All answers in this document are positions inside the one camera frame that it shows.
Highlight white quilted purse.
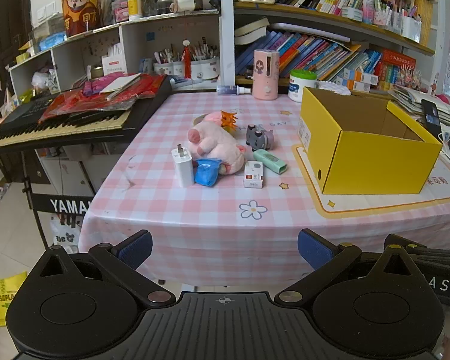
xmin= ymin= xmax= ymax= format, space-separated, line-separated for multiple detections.
xmin=315 ymin=80 xmax=352 ymax=98

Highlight pile of red foil decorations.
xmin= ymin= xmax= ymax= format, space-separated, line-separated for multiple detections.
xmin=37 ymin=73 xmax=167 ymax=124

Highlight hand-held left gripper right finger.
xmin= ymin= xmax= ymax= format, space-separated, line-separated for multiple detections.
xmin=275 ymin=229 xmax=424 ymax=308

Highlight white flat folder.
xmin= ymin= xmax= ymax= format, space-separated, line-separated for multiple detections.
xmin=268 ymin=22 xmax=351 ymax=44

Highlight black keyboard piano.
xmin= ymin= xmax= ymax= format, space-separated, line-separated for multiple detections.
xmin=0 ymin=75 xmax=173 ymax=157

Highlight pink humidifier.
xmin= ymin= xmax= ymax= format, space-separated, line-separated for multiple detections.
xmin=252 ymin=49 xmax=280 ymax=101

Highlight mint green plastic device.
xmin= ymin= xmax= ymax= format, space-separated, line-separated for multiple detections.
xmin=252 ymin=149 xmax=287 ymax=175

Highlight group of white pen cups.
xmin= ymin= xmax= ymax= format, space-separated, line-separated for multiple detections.
xmin=375 ymin=5 xmax=424 ymax=44

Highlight blue packet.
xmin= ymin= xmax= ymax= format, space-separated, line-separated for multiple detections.
xmin=194 ymin=158 xmax=223 ymax=187

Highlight white card red label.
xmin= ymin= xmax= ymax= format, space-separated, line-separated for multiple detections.
xmin=102 ymin=44 xmax=128 ymax=77

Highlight crumpled white plastic bag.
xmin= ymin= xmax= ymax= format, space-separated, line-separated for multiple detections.
xmin=31 ymin=68 xmax=57 ymax=94

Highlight wooden bookshelf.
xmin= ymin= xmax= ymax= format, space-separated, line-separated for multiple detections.
xmin=232 ymin=0 xmax=439 ymax=87

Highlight white shelf unit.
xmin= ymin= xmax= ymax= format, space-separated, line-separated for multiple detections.
xmin=7 ymin=9 xmax=235 ymax=94

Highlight orange spiky toy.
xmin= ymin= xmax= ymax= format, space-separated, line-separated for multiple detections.
xmin=219 ymin=110 xmax=239 ymax=130

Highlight black keyboard stand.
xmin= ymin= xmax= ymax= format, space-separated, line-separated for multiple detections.
xmin=20 ymin=150 xmax=94 ymax=250

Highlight white wall switches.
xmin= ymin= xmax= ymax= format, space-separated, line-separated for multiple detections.
xmin=37 ymin=2 xmax=57 ymax=22

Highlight small white red-label box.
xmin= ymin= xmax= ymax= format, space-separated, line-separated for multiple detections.
xmin=244 ymin=160 xmax=265 ymax=189

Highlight fortune god paper decoration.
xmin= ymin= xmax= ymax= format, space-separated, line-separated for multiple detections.
xmin=61 ymin=0 xmax=103 ymax=38

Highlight yellow plastic bag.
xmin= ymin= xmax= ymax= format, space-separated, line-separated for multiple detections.
xmin=0 ymin=271 xmax=29 ymax=328

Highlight white pen holder with pens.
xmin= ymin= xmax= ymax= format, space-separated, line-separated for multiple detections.
xmin=189 ymin=41 xmax=221 ymax=81
xmin=153 ymin=47 xmax=184 ymax=77

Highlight blue spray bottle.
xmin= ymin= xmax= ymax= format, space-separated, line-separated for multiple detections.
xmin=216 ymin=84 xmax=253 ymax=96

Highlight black smartphone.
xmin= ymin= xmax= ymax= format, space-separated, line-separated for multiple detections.
xmin=421 ymin=98 xmax=443 ymax=141

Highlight white printed plastic bag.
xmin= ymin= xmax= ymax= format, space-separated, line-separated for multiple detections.
xmin=50 ymin=213 xmax=80 ymax=254

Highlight white notebook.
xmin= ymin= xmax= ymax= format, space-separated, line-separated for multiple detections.
xmin=98 ymin=73 xmax=142 ymax=101

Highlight thick paperback book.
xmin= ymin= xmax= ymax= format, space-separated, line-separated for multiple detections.
xmin=233 ymin=17 xmax=271 ymax=46

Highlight pink printed bottle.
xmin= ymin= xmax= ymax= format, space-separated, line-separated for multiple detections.
xmin=362 ymin=0 xmax=376 ymax=25

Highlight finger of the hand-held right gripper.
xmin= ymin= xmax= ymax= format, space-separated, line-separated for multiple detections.
xmin=383 ymin=233 xmax=450 ymax=261

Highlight grey and purple toy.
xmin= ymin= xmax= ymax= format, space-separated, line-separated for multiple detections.
xmin=245 ymin=124 xmax=275 ymax=152

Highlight yellow cardboard box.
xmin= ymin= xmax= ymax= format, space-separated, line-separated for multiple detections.
xmin=298 ymin=87 xmax=444 ymax=195

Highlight stack of papers and booklets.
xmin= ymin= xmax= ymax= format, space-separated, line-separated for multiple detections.
xmin=388 ymin=84 xmax=450 ymax=128

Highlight white bottle yellow label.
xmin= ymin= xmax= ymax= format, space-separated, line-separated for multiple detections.
xmin=127 ymin=0 xmax=143 ymax=22

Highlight white charger plug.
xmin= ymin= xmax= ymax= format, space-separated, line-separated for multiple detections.
xmin=171 ymin=143 xmax=196 ymax=187

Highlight white canister green lid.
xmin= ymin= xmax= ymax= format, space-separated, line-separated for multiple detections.
xmin=288 ymin=69 xmax=318 ymax=104

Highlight pink checked tablecloth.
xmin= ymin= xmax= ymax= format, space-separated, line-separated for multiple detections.
xmin=78 ymin=92 xmax=450 ymax=287

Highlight red doll ornament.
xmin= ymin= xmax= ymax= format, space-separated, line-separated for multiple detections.
xmin=182 ymin=38 xmax=194 ymax=79

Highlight white orange blue carton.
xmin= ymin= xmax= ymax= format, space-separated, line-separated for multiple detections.
xmin=335 ymin=77 xmax=372 ymax=93
xmin=343 ymin=68 xmax=379 ymax=85

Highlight pink plush pig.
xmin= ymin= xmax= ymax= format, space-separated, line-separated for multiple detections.
xmin=187 ymin=112 xmax=246 ymax=176

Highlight red boxed book set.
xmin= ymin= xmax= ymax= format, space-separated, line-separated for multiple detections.
xmin=377 ymin=49 xmax=422 ymax=91

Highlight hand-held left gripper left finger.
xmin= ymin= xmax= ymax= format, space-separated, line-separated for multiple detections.
xmin=28 ymin=229 xmax=176 ymax=308

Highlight row of leaning books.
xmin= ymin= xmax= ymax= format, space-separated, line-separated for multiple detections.
xmin=234 ymin=30 xmax=383 ymax=83

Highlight white yellow-bordered desk mat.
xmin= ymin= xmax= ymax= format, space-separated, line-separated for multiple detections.
xmin=292 ymin=143 xmax=450 ymax=219

